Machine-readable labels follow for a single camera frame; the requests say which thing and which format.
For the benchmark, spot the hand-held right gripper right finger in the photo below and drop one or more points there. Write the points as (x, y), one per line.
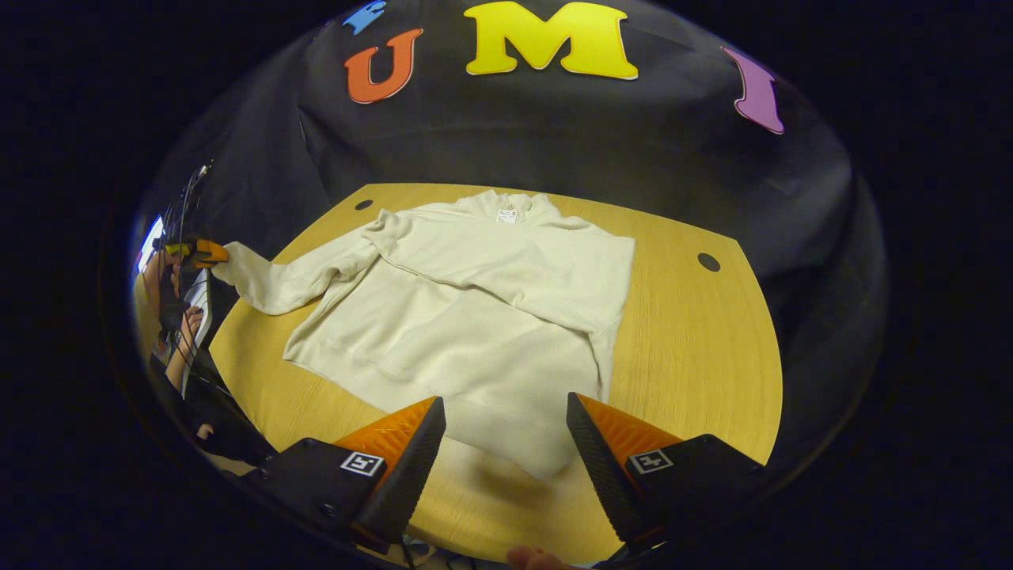
(605, 475)

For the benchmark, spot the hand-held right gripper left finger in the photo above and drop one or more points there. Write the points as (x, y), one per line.
(407, 475)

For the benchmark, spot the computer monitor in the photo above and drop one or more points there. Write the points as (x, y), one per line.
(150, 241)

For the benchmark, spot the black backdrop cloth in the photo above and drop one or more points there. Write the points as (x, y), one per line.
(554, 134)

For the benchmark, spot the cream sweatshirt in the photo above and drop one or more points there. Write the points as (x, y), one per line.
(475, 317)

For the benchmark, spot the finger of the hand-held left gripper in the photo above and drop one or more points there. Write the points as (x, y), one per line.
(207, 253)

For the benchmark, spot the white keyboard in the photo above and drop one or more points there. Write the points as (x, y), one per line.
(199, 305)

